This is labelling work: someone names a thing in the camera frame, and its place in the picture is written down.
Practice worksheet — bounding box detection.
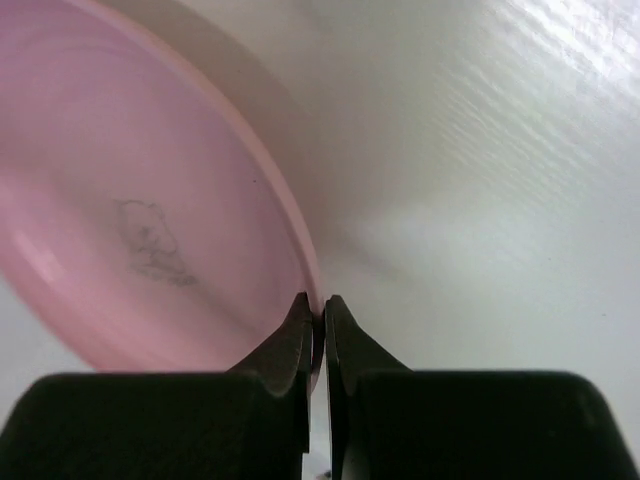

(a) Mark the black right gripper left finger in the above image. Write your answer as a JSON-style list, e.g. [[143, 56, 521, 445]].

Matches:
[[1, 294, 313, 479]]

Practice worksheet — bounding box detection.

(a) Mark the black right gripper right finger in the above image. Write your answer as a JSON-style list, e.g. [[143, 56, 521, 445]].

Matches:
[[324, 296, 639, 479]]

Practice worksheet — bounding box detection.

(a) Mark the pink plate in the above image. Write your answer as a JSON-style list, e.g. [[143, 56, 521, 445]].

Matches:
[[1, 1, 323, 371]]

